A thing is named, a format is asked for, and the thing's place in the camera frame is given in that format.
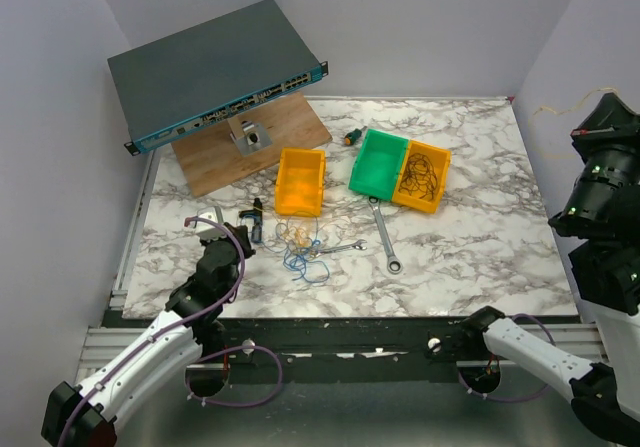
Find yellow plastic bin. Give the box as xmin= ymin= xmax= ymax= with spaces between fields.
xmin=275 ymin=148 xmax=326 ymax=217
xmin=392 ymin=140 xmax=451 ymax=214

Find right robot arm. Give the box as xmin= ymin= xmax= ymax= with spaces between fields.
xmin=454 ymin=89 xmax=639 ymax=446

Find metal bracket stand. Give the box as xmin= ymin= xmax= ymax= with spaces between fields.
xmin=228 ymin=117 xmax=272 ymax=157

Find blue yellow wires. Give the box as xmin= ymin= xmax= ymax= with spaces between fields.
xmin=262 ymin=211 xmax=356 ymax=286

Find purple wire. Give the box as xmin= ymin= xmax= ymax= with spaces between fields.
xmin=399 ymin=152 xmax=444 ymax=202

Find green plastic bin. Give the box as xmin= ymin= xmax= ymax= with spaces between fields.
xmin=348 ymin=130 xmax=409 ymax=201

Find plywood board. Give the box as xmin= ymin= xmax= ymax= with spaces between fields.
xmin=172 ymin=93 xmax=332 ymax=198

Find grey network switch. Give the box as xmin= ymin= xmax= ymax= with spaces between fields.
xmin=108 ymin=0 xmax=329 ymax=156

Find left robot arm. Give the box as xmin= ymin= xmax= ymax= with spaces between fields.
xmin=41 ymin=223 xmax=255 ymax=446

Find yellow wire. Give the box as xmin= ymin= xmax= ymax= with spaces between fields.
xmin=530 ymin=85 xmax=619 ymax=161

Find right yellow plastic bin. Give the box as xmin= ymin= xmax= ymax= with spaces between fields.
xmin=392 ymin=140 xmax=451 ymax=214

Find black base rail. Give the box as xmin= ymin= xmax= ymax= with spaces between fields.
xmin=177 ymin=306 xmax=505 ymax=394

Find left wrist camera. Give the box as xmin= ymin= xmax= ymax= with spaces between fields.
xmin=193 ymin=205 xmax=226 ymax=243

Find ratcheting combination wrench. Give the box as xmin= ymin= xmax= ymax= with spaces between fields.
xmin=368 ymin=197 xmax=403 ymax=275

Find black T-shaped socket tool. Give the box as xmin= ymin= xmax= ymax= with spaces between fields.
xmin=238 ymin=197 xmax=264 ymax=244

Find small open-end wrench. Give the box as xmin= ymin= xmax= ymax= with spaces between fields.
xmin=313 ymin=239 xmax=367 ymax=257

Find left yellow plastic bin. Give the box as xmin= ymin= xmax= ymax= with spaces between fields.
xmin=275 ymin=148 xmax=326 ymax=217

